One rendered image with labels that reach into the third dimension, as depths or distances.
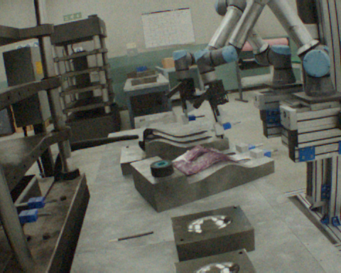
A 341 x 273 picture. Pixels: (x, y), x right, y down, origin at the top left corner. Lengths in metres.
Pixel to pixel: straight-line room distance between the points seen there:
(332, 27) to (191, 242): 1.34
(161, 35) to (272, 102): 6.20
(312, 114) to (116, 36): 6.83
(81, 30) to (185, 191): 4.53
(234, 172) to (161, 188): 0.28
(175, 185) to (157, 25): 7.06
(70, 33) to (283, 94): 4.07
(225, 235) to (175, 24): 7.44
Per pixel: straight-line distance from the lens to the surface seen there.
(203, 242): 0.85
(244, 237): 0.88
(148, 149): 1.52
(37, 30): 1.57
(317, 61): 1.44
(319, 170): 1.99
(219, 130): 1.59
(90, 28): 5.46
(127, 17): 8.09
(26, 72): 1.75
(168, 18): 8.10
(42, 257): 1.10
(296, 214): 1.07
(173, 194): 1.16
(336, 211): 2.10
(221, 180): 1.23
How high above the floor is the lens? 1.33
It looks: 15 degrees down
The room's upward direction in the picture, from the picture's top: 9 degrees counter-clockwise
